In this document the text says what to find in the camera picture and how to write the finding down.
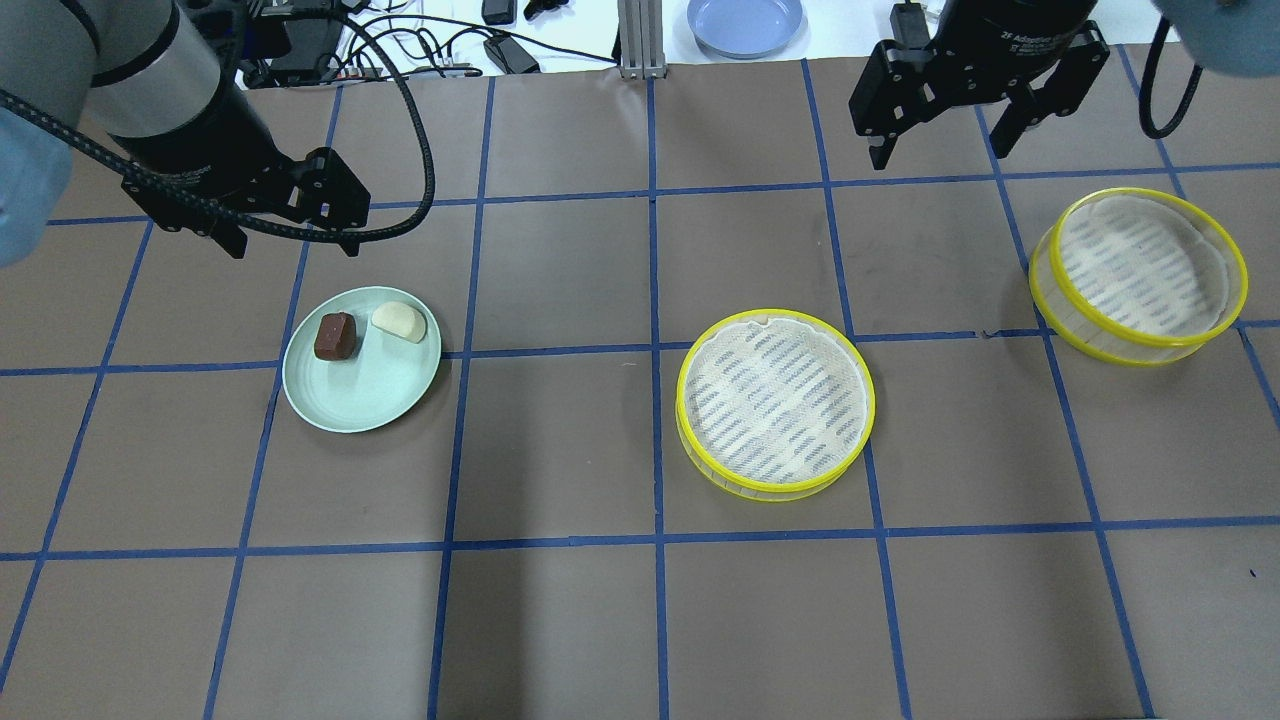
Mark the light green plate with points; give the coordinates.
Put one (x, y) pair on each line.
(383, 377)

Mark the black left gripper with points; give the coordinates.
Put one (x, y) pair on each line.
(203, 137)

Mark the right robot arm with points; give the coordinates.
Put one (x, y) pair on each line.
(1235, 38)

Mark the yellow steamer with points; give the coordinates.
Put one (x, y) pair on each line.
(773, 405)
(1137, 277)

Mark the white bun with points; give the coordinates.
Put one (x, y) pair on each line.
(402, 320)

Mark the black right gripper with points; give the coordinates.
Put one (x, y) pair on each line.
(1005, 35)

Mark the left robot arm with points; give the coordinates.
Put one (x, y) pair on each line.
(198, 156)

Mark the blue plate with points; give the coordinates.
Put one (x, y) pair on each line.
(744, 29)

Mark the aluminium frame post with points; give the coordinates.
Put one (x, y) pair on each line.
(640, 41)

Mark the brown bun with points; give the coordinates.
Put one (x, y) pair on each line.
(336, 337)

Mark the black power adapter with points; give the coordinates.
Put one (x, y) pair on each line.
(510, 57)

